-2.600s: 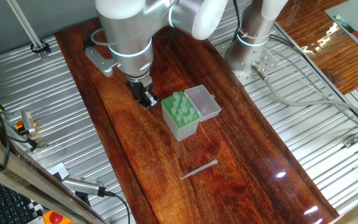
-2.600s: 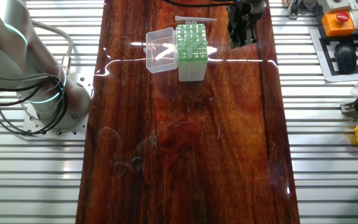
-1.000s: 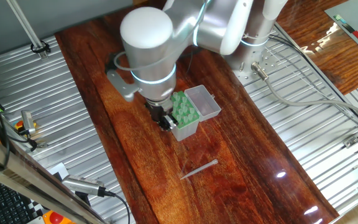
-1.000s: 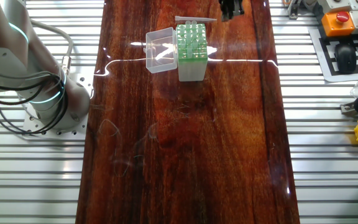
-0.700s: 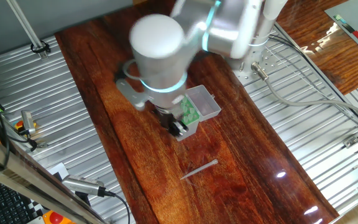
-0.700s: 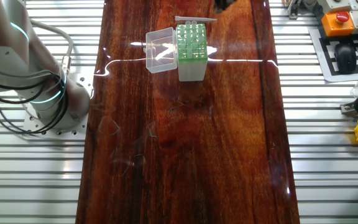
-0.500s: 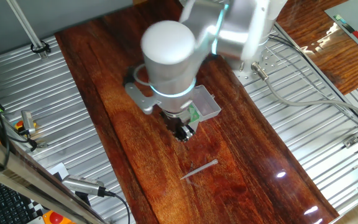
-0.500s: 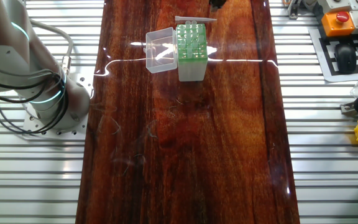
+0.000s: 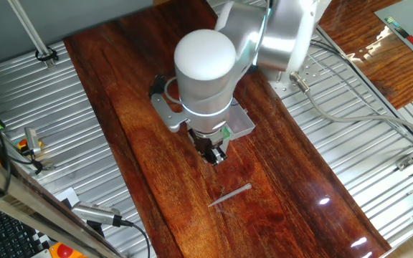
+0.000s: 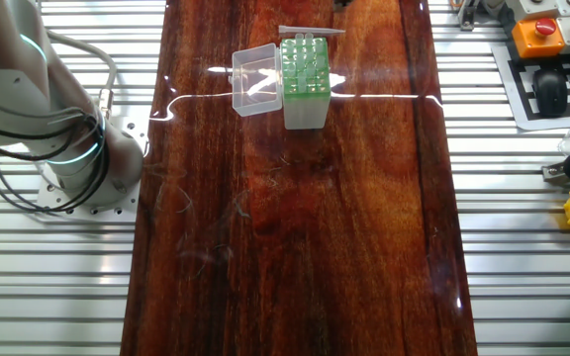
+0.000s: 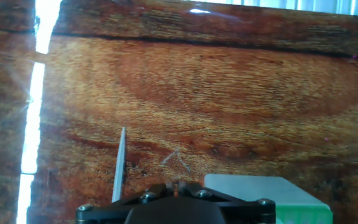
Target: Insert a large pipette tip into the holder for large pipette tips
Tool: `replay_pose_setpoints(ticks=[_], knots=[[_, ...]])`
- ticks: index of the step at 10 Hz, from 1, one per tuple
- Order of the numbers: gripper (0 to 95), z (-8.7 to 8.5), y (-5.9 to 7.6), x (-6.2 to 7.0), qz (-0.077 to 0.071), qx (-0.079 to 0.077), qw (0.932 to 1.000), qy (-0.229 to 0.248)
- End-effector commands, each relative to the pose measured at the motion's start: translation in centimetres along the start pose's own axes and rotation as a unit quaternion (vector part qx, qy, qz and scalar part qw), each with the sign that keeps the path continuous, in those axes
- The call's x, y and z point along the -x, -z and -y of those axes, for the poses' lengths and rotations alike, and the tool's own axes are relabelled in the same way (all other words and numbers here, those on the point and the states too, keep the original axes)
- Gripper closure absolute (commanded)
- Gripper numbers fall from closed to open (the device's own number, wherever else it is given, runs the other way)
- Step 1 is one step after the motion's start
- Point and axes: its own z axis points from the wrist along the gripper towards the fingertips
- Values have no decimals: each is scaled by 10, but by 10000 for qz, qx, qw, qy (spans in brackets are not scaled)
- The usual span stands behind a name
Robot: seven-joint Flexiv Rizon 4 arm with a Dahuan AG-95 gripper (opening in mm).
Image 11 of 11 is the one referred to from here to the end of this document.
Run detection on translucent tip box green rack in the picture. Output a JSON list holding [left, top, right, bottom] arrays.
[[203, 173, 334, 224]]

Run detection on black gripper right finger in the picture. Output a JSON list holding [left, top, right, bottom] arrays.
[[178, 182, 276, 224]]

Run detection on glossy wood grain board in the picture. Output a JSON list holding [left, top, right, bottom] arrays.
[[0, 0, 358, 224]]

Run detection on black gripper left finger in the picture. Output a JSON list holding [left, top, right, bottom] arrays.
[[75, 182, 176, 224]]

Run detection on clear pipette tip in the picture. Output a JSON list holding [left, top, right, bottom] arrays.
[[111, 126, 127, 203]]

